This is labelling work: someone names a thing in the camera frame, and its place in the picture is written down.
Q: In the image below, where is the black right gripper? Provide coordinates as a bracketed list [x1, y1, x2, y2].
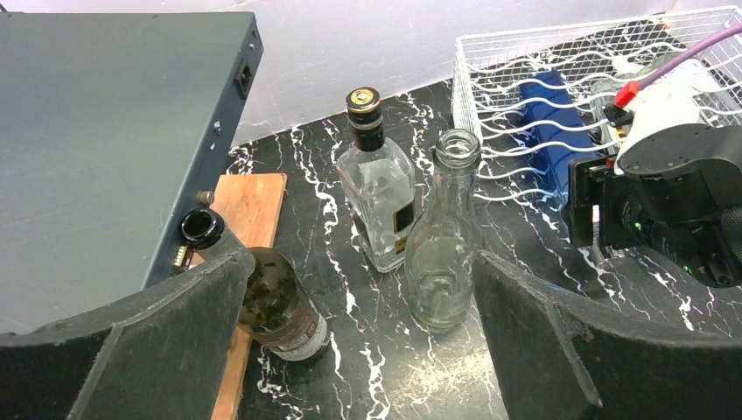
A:
[561, 157, 640, 249]

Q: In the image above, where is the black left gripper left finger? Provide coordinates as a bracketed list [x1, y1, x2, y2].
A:
[1, 249, 254, 419]

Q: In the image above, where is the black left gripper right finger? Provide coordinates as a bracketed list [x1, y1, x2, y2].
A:
[472, 251, 741, 419]

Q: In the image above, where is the blue square glass bottle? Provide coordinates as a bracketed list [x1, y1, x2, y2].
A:
[518, 70, 598, 203]

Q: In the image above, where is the clear round glass bottle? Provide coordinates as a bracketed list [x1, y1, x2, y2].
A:
[404, 129, 484, 330]

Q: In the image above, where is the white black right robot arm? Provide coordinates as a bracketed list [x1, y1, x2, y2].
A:
[562, 123, 741, 288]

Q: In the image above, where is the dark bottle on wooden board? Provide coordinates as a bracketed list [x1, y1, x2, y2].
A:
[180, 208, 330, 361]

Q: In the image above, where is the clear square bottle black cap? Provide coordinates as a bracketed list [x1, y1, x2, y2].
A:
[336, 87, 416, 273]

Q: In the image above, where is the dark grey rack server box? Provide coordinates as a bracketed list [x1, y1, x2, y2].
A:
[1, 11, 263, 334]

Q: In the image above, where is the brown wooden board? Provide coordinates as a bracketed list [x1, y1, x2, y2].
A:
[196, 173, 287, 419]

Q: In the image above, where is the white wire wine rack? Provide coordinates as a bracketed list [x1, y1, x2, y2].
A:
[451, 6, 741, 202]

